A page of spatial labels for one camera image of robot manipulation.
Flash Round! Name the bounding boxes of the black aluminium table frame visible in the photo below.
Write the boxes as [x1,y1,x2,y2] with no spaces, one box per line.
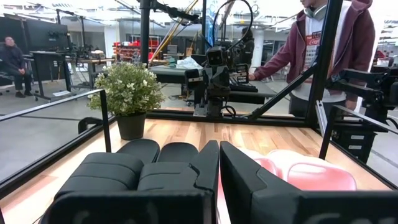
[0,0,398,200]

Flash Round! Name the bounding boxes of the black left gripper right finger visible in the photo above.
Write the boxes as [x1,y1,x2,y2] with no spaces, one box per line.
[220,141,398,224]

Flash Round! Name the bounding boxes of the person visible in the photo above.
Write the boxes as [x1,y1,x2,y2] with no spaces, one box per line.
[0,35,34,99]
[248,0,377,118]
[238,27,256,66]

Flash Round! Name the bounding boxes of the green plant in black pot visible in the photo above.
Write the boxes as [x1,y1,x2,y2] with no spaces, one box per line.
[86,61,165,141]

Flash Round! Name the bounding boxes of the black foam pad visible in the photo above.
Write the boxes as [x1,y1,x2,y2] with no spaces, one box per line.
[136,142,200,191]

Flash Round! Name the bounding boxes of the yellow pole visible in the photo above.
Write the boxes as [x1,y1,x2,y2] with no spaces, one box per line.
[149,0,200,65]

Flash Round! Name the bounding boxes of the black cabinet with white labels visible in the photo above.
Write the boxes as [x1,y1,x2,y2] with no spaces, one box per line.
[331,123,377,163]

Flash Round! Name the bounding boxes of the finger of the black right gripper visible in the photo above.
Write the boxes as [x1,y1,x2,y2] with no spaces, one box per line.
[201,65,218,96]
[216,65,231,96]

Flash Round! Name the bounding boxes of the wooden workbench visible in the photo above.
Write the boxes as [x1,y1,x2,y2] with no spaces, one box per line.
[70,57,116,91]

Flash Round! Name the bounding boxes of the black arched arm cable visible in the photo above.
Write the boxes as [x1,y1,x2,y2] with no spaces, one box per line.
[212,0,254,53]

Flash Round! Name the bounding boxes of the black standing desk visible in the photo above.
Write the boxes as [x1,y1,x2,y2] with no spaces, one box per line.
[29,51,73,102]

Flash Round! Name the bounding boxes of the black keyboard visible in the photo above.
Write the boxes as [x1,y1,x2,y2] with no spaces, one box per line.
[229,83,259,93]

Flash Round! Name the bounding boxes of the black slide sandal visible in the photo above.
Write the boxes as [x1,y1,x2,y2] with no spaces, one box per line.
[54,139,161,200]

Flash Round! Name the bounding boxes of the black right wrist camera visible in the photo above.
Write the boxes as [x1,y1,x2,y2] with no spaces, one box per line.
[206,46,227,67]

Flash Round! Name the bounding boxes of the black curved frame handle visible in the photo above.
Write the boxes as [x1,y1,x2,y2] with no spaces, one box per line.
[77,117,104,135]

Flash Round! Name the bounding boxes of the pink slide sandal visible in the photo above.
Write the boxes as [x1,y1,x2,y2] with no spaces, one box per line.
[267,149,358,191]

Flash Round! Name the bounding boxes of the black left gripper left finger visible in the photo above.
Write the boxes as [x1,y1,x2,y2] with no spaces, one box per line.
[46,139,220,224]

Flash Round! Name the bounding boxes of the black vertical pole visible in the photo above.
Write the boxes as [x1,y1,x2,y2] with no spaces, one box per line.
[139,0,152,65]

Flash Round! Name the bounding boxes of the grey headphones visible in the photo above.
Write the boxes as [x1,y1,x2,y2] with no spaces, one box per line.
[303,3,328,21]

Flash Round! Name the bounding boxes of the large black monitor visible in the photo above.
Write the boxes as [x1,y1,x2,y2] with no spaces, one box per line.
[0,17,70,52]

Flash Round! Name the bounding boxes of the grey desk with keyboard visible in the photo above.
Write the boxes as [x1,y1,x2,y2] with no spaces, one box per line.
[228,83,277,105]

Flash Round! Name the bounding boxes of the red storage shelving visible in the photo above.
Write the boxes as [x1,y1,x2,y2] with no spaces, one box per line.
[113,39,161,62]

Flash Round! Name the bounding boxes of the white plastic bag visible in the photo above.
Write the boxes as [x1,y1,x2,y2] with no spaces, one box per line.
[176,57,203,70]

